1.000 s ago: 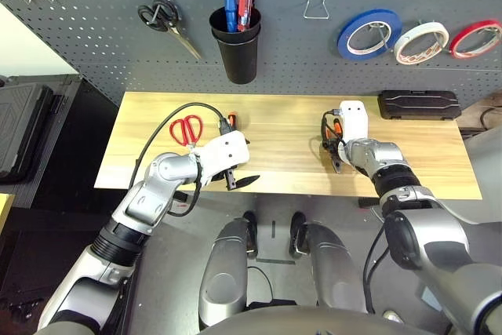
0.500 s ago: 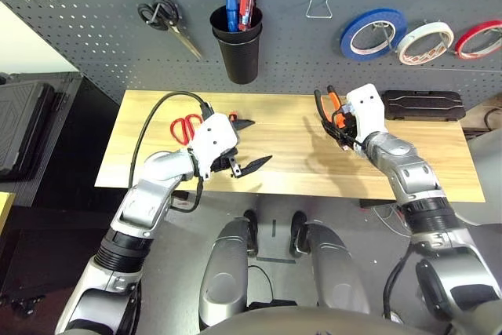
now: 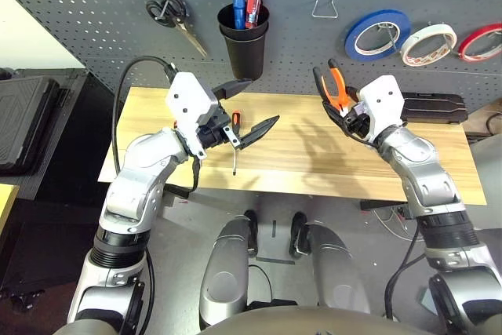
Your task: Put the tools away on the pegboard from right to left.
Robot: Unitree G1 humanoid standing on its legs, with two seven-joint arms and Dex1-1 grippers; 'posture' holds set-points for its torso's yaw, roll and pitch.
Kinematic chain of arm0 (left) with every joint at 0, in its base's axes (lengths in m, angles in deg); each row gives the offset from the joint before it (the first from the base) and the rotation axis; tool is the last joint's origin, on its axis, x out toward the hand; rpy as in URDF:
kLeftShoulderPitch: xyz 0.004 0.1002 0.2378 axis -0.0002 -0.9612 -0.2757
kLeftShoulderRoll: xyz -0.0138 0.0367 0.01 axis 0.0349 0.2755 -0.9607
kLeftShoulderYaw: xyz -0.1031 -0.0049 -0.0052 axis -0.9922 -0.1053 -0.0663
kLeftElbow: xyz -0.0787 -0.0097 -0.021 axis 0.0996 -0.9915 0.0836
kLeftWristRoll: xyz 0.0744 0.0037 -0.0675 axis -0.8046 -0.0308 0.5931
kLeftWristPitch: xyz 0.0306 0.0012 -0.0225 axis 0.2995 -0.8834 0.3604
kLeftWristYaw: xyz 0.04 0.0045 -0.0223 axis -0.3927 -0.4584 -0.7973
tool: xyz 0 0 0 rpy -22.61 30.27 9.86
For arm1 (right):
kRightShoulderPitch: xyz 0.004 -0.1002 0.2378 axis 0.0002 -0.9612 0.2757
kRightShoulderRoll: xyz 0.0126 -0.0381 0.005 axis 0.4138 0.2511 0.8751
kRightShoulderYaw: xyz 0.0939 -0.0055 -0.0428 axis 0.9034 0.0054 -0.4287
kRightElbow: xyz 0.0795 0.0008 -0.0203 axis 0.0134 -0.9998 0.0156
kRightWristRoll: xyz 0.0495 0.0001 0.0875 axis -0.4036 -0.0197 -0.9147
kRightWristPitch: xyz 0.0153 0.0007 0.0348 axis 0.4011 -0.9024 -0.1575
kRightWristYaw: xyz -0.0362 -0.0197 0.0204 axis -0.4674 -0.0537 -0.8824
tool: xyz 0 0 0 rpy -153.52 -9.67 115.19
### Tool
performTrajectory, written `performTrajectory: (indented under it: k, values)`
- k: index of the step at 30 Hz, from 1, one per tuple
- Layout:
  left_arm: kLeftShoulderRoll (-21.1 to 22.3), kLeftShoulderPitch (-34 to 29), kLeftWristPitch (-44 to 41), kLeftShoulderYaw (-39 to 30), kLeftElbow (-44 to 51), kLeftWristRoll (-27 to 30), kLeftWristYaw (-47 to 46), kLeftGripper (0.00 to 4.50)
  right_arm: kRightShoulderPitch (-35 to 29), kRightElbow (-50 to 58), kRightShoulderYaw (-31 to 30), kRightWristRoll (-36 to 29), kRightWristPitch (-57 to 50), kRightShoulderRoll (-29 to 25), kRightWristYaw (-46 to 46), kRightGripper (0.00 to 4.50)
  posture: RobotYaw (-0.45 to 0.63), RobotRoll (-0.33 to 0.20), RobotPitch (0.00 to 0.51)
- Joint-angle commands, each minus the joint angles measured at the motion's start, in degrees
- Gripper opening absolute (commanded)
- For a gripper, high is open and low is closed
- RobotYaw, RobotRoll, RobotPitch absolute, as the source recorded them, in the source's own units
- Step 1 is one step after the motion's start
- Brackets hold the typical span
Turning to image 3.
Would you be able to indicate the black tool case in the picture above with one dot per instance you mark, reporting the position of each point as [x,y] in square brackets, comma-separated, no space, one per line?
[435,109]

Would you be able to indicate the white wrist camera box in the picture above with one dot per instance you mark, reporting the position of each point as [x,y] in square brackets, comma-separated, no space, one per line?
[382,103]
[190,103]

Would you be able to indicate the grey perforated pegboard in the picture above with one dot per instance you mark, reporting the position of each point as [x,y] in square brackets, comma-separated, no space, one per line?
[98,17]

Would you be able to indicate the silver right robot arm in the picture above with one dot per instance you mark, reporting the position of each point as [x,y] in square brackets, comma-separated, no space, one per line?
[423,178]

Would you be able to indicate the silver robot left leg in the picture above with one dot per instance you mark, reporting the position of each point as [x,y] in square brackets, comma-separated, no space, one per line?
[225,272]

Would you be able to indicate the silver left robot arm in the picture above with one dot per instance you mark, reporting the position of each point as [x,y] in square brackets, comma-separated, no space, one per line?
[137,178]

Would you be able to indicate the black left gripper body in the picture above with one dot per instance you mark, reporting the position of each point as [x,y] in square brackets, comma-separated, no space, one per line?
[215,131]

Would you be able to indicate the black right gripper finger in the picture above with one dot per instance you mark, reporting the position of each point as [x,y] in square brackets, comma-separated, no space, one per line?
[353,95]
[335,115]

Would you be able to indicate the blue tape roll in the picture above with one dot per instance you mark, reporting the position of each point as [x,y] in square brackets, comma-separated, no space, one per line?
[350,44]

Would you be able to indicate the black plastic cup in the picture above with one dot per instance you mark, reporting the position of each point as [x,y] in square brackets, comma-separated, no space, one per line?
[247,60]

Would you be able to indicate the yellow table top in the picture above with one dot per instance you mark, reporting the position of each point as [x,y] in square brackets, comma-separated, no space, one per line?
[7,205]

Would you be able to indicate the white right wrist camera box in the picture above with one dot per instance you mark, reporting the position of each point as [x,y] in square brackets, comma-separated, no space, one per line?
[382,103]

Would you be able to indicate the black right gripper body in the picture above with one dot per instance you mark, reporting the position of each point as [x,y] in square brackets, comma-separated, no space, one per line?
[360,123]

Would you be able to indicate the short black floor tape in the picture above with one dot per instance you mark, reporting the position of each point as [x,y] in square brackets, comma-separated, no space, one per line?
[273,229]

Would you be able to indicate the silver robot leg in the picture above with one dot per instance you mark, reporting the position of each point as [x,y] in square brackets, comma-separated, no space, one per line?
[225,272]
[333,268]

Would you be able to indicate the orange and black pliers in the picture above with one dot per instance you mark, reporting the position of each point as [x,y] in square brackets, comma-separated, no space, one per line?
[339,92]

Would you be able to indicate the orange and black screwdriver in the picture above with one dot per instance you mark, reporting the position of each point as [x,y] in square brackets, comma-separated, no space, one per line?
[236,117]

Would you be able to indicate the black ribbed plastic case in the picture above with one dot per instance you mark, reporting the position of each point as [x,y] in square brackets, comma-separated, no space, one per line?
[23,123]

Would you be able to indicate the grey robot torso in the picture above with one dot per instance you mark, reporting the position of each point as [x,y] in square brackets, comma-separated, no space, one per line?
[274,323]

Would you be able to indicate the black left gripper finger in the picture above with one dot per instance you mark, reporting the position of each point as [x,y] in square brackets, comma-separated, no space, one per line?
[231,88]
[257,131]

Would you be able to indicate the grey square floor plate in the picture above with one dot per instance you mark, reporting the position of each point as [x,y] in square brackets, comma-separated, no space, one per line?
[428,297]

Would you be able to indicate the red tape roll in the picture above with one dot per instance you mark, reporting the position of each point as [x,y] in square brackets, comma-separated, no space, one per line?
[463,50]

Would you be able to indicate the white tape roll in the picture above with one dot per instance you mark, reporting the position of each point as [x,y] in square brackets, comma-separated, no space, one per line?
[406,54]

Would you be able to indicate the black metal table foot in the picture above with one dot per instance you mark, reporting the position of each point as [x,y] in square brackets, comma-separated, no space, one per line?
[380,205]

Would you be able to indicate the long black floor tape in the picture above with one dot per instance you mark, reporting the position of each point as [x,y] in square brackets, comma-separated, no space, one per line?
[274,261]

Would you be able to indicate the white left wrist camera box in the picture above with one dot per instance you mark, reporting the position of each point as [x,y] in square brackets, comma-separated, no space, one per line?
[190,103]

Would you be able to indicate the silver robot right leg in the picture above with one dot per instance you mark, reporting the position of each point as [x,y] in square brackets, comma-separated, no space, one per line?
[333,268]

